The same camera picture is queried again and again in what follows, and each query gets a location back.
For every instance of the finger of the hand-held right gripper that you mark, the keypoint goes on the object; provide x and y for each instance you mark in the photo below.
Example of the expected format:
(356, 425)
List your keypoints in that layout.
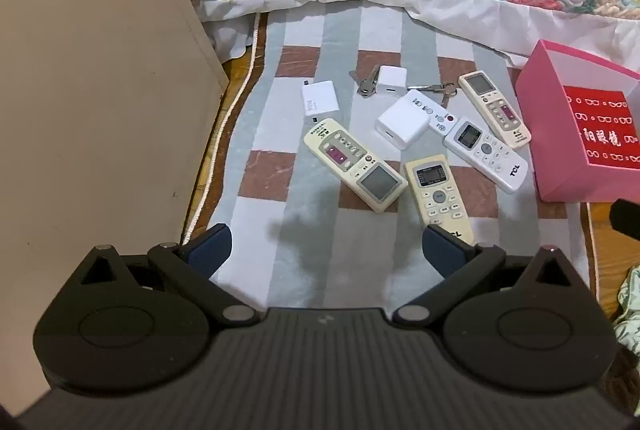
(627, 220)

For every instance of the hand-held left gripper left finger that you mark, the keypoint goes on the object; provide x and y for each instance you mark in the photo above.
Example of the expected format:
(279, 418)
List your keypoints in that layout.
(212, 246)

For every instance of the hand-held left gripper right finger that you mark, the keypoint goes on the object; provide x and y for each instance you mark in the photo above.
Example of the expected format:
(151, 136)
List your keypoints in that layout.
(442, 246)

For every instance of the yellowish remote with white buttons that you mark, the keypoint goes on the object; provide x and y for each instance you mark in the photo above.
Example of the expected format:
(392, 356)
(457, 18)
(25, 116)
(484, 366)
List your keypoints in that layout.
(440, 197)

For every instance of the pink cardboard box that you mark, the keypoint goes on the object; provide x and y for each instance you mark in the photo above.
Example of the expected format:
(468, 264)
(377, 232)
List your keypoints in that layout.
(555, 150)

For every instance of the white air conditioner remote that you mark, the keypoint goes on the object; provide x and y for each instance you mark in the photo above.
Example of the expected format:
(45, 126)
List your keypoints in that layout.
(490, 155)

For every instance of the large cream remote control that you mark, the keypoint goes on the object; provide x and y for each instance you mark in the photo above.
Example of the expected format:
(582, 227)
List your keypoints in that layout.
(350, 155)

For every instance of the large white charger cube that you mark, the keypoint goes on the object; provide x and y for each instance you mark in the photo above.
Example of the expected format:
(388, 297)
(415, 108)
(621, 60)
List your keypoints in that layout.
(402, 122)

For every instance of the slim white remote control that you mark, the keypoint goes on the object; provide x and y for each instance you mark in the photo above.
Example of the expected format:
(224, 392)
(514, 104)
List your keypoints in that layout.
(440, 112)

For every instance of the cream remote with pink panel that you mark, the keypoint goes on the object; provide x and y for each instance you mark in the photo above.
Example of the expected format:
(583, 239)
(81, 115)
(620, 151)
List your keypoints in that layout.
(492, 105)

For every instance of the white power adapter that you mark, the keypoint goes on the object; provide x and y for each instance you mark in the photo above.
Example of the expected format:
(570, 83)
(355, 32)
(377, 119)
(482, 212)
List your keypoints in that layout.
(320, 99)

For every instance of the green patterned cloth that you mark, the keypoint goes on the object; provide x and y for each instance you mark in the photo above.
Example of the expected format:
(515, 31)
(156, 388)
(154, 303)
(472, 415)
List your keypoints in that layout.
(630, 305)

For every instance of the checkered floor mat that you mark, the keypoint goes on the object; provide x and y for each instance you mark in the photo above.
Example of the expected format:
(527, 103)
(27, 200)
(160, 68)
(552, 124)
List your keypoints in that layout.
(300, 210)

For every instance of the small white charger cube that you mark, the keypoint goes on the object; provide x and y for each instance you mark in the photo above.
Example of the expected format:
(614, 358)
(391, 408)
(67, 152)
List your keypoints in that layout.
(391, 80)

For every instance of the bunch of silver keys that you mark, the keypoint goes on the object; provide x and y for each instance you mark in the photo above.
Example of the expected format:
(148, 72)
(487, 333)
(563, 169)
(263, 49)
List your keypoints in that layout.
(366, 85)

